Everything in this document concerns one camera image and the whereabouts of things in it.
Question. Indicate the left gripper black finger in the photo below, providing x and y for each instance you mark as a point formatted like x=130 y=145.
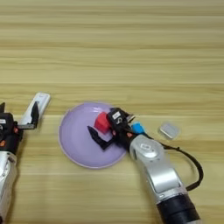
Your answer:
x=2 y=108
x=35 y=113

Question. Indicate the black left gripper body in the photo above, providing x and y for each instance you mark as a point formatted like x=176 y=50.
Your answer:
x=10 y=141

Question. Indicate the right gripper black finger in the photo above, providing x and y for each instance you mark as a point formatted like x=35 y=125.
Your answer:
x=130 y=118
x=99 y=140

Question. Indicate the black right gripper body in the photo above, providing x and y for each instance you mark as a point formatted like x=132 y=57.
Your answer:
x=124 y=135

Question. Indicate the white rectangular device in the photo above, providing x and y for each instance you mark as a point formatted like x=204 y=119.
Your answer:
x=43 y=100

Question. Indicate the red cube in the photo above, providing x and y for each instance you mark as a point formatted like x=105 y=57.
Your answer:
x=102 y=123

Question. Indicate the small silver square tin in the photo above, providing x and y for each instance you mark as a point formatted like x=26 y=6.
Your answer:
x=169 y=130

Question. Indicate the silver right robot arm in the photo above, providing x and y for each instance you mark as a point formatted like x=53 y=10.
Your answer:
x=157 y=172

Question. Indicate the blue rectangular bar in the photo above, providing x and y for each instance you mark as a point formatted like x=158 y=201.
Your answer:
x=138 y=128

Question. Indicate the right gripper labelled black box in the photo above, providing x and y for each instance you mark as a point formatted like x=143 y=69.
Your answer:
x=116 y=116

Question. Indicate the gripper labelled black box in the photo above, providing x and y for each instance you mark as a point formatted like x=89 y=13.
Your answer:
x=6 y=122
x=116 y=116

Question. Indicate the left gripper labelled black box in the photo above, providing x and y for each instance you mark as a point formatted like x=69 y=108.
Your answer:
x=6 y=122

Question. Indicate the lilac round plate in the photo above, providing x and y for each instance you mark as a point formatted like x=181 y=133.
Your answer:
x=75 y=140

